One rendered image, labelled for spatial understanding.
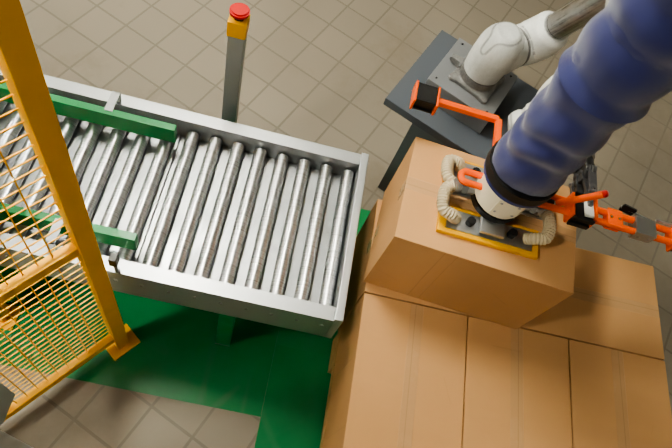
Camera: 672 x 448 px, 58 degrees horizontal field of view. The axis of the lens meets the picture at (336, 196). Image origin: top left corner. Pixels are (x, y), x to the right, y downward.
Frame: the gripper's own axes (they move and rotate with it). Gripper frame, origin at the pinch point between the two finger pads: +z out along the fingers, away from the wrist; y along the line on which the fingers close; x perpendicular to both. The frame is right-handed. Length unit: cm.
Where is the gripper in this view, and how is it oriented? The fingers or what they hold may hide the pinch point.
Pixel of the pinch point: (585, 211)
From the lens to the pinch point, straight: 207.0
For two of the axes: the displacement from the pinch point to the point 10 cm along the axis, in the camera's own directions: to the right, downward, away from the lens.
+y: -2.0, 4.9, 8.5
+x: -9.7, -2.3, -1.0
